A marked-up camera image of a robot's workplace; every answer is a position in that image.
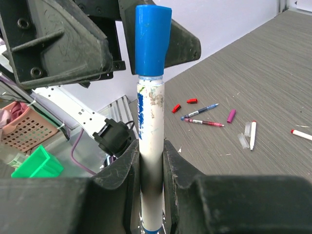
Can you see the blue gel pen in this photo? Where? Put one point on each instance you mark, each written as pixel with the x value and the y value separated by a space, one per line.
pixel 197 112

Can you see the purple pen cap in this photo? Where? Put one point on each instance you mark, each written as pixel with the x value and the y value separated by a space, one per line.
pixel 231 116

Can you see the red gel pen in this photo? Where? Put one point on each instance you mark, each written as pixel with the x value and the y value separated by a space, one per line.
pixel 202 122

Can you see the white pen with clear cap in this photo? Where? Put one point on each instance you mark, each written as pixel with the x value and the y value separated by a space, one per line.
pixel 247 131

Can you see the white marker blue print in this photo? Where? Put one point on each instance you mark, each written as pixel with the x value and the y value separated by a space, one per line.
pixel 150 109

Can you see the green plastic bin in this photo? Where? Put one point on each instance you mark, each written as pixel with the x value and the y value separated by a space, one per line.
pixel 39 164

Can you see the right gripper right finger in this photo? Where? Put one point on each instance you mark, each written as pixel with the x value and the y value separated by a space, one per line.
pixel 196 203

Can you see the red cap lower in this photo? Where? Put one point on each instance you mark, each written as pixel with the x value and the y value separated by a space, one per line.
pixel 192 101

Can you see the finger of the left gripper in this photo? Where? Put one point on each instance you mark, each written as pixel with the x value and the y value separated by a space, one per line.
pixel 57 42
pixel 183 47

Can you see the pink plastic basket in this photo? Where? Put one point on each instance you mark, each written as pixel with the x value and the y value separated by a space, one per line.
pixel 28 130

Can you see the blue marker cap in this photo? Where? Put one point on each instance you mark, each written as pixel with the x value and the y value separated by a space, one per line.
pixel 152 37

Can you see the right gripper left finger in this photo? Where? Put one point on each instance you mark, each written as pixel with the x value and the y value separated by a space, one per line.
pixel 107 203

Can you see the clear pen cap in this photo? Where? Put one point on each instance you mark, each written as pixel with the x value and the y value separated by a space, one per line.
pixel 244 143

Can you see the red cap near arm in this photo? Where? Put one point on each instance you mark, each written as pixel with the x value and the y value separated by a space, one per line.
pixel 176 108

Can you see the white pen red tip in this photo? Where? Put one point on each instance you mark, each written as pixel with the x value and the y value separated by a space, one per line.
pixel 301 134

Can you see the white pen upper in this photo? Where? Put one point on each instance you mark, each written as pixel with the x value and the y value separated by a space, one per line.
pixel 253 133

